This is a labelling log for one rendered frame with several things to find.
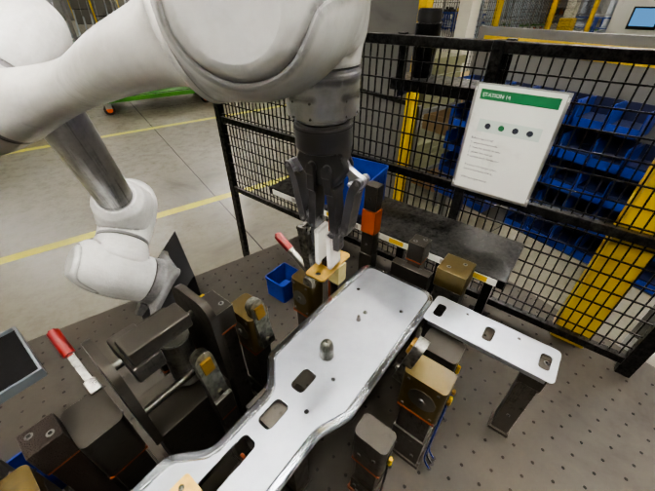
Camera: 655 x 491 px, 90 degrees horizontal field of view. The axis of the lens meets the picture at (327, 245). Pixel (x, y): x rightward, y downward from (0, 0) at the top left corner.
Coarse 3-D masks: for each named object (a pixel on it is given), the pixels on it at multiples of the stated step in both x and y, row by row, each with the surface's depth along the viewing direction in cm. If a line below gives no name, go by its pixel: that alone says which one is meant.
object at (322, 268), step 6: (342, 252) 58; (324, 258) 55; (342, 258) 57; (318, 264) 56; (324, 264) 55; (336, 264) 55; (312, 270) 54; (318, 270) 54; (324, 270) 54; (330, 270) 54; (312, 276) 53; (318, 276) 53; (324, 276) 53
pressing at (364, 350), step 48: (384, 288) 89; (288, 336) 76; (336, 336) 77; (384, 336) 77; (288, 384) 67; (336, 384) 67; (240, 432) 60; (288, 432) 60; (144, 480) 53; (240, 480) 54
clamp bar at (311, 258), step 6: (306, 222) 76; (300, 228) 74; (306, 228) 76; (300, 234) 76; (306, 234) 75; (300, 240) 77; (306, 240) 76; (300, 246) 78; (306, 246) 77; (312, 246) 80; (306, 252) 78; (312, 252) 80; (306, 258) 79; (312, 258) 81; (306, 264) 80; (312, 264) 82; (306, 270) 81; (306, 276) 82
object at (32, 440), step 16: (48, 416) 52; (32, 432) 50; (48, 432) 50; (64, 432) 51; (32, 448) 48; (48, 448) 49; (64, 448) 51; (32, 464) 48; (48, 464) 50; (64, 464) 53; (80, 464) 55; (64, 480) 54; (80, 480) 57; (96, 480) 59; (112, 480) 63
